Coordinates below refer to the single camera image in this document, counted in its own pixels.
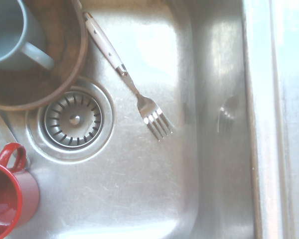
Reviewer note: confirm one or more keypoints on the stainless steel double sink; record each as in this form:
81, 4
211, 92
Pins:
139, 186

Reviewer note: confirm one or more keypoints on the metal sink drain strainer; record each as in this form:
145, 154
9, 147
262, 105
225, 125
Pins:
74, 119

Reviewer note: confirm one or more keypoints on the brown wooden bowl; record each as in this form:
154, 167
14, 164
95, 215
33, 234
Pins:
64, 37

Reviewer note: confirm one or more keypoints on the red mug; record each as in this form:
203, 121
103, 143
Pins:
25, 189

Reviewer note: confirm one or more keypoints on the grey-blue ceramic mug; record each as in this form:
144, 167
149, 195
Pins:
5, 30

